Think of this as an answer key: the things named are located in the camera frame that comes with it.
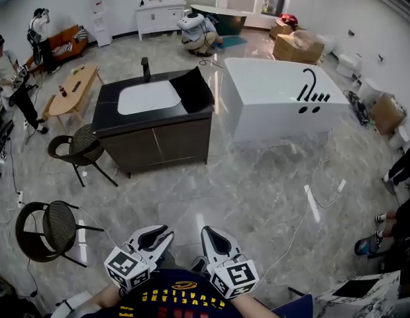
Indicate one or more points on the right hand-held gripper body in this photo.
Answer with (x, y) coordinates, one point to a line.
(236, 277)

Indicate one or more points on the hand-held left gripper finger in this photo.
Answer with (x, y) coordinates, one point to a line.
(165, 242)
(148, 230)

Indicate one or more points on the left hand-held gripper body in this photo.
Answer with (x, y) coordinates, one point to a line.
(126, 267)

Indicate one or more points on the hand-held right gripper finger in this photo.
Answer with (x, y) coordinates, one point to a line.
(206, 247)
(232, 243)

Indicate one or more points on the black bag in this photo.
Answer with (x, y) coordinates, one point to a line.
(193, 89)

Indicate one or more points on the person's right forearm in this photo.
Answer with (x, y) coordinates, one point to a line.
(246, 306)

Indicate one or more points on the person's left forearm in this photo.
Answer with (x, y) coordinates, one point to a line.
(103, 297)

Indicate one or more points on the red bag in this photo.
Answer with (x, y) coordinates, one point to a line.
(288, 18)

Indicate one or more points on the person's gray shoe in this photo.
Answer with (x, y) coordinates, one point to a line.
(198, 264)

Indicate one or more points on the person's navy printed shirt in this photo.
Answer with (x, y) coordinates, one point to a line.
(178, 293)

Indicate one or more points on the blue chair back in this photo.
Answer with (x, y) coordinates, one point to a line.
(295, 306)

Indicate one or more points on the dark wicker chair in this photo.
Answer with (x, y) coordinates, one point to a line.
(59, 227)
(85, 144)

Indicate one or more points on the dark wooden vanity cabinet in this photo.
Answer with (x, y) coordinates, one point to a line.
(155, 141)

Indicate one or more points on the black flat pad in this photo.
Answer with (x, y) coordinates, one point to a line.
(355, 288)

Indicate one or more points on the white power strip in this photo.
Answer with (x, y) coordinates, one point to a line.
(341, 185)

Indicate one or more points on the white sink basin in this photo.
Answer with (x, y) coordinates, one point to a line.
(148, 97)

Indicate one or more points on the white rectangular bathtub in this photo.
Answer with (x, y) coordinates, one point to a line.
(274, 111)

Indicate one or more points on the marble patterned table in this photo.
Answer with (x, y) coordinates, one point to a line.
(383, 301)

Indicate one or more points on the light wooden coffee table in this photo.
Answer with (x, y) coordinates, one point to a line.
(70, 99)

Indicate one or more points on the black sink faucet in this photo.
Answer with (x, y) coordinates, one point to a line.
(146, 70)

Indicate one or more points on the black remote control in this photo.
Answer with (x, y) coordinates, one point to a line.
(77, 86)

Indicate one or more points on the cola bottle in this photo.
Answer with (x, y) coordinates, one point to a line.
(62, 92)

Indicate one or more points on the black bathtub faucet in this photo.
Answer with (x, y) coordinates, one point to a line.
(313, 93)

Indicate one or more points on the striped cushion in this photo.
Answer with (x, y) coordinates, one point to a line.
(63, 49)
(81, 33)

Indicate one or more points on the large cardboard box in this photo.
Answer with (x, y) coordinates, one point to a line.
(294, 51)

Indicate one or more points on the blue floor mat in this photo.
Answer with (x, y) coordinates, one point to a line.
(236, 41)

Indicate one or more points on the cardboard box with tape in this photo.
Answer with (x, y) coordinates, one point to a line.
(387, 113)

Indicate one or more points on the orange sofa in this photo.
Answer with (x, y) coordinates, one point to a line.
(64, 38)

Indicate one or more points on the white vanity cabinet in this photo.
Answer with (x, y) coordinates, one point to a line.
(160, 18)

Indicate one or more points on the white backpack device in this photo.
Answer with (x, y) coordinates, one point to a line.
(190, 21)

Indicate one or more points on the white standing appliance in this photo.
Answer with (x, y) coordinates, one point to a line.
(101, 22)

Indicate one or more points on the small cardboard box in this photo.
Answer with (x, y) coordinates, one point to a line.
(281, 29)

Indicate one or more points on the black oval bathtub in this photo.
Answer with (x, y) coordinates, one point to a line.
(229, 20)

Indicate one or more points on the white wall socket strip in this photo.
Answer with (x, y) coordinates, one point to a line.
(20, 199)

